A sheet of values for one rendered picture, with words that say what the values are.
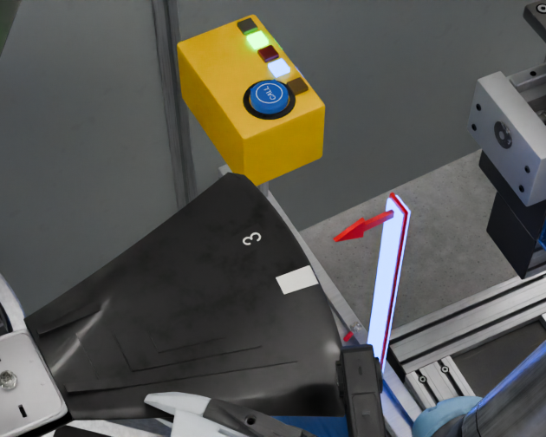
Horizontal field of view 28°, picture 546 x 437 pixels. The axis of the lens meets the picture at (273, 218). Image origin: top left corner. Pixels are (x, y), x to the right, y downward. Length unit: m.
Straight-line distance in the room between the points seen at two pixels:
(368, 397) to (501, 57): 1.52
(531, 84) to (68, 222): 0.91
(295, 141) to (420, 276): 1.18
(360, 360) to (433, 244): 1.56
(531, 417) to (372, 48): 1.26
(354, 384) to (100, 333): 0.20
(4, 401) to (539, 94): 0.75
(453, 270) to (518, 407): 1.53
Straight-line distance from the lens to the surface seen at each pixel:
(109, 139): 1.80
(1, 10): 0.75
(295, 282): 0.89
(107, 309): 0.87
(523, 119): 1.27
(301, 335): 0.88
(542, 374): 0.79
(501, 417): 0.83
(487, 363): 1.99
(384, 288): 1.02
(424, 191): 2.44
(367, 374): 0.81
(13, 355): 0.86
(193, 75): 1.19
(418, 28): 2.02
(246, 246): 0.90
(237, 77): 1.17
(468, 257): 2.35
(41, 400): 0.84
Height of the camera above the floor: 1.92
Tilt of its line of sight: 54 degrees down
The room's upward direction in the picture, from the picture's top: straight up
